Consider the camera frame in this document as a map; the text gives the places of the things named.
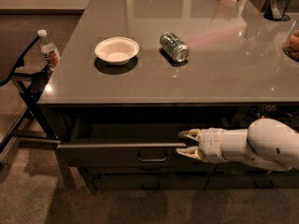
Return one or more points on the dark drawer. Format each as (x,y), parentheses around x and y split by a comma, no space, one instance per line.
(191,167)
(287,114)
(255,181)
(127,144)
(150,182)
(235,167)

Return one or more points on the dark counter cabinet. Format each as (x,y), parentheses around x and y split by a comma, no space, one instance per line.
(234,60)

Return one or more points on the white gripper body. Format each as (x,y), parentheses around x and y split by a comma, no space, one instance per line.
(211,145)

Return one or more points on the black folding chair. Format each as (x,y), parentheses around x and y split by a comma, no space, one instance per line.
(31,123)

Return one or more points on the glass jar with snacks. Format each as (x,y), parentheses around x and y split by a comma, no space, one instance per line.
(291,45)

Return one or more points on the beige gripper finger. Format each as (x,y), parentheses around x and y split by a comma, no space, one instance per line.
(193,134)
(192,152)

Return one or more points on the clear plastic water bottle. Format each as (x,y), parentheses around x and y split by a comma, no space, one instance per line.
(48,49)

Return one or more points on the white paper bowl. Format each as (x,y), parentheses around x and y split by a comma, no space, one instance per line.
(116,50)

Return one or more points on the green soda can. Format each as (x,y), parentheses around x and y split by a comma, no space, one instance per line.
(174,47)

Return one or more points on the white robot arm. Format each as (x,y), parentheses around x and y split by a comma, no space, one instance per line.
(267,144)

